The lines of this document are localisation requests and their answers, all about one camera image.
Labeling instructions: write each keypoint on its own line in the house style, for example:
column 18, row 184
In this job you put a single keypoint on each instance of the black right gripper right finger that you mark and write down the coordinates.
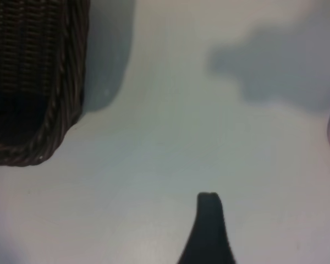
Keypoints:
column 217, row 236

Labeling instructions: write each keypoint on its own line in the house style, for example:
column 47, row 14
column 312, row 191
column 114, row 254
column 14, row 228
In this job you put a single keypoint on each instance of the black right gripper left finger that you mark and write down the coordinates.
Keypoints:
column 199, row 236

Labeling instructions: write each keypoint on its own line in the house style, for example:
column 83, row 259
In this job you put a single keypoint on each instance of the dark brown wicker basket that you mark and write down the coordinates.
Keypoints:
column 30, row 55

